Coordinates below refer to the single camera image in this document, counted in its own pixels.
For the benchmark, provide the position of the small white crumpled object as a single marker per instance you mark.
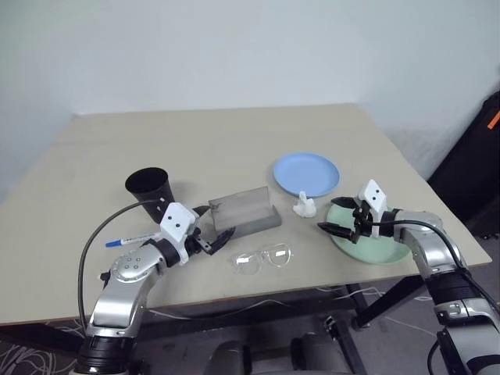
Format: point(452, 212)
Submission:
point(304, 208)

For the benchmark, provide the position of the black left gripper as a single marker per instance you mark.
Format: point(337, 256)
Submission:
point(197, 243)

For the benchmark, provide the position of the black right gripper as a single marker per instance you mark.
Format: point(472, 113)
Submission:
point(361, 224)

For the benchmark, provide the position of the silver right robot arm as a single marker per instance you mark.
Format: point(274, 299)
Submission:
point(433, 250)

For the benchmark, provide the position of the white pen with blue cap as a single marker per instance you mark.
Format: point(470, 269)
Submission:
point(133, 239)

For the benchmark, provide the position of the black metal table frame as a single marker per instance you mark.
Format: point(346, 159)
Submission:
point(354, 343)

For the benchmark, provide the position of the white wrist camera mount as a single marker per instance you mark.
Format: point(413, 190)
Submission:
point(374, 195)
point(177, 222)

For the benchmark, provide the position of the orange tag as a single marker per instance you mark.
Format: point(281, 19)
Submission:
point(494, 120)

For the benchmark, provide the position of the green round plate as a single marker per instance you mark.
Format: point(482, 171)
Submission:
point(373, 252)

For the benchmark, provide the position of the translucent grey glasses case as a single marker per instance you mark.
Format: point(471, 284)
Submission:
point(242, 213)

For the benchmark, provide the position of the clear frame glasses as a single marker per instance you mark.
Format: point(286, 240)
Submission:
point(279, 254)

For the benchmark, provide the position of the black case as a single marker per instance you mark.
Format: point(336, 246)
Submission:
point(465, 176)

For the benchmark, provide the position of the blue round plate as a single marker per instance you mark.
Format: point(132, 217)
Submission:
point(304, 172)

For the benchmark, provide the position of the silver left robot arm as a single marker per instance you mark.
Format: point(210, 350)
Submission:
point(125, 273)

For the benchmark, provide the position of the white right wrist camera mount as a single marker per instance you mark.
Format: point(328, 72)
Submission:
point(374, 195)

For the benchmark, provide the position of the black pen holder cup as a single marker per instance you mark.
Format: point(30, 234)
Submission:
point(150, 187)

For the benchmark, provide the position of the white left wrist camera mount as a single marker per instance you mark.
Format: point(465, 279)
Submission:
point(177, 222)

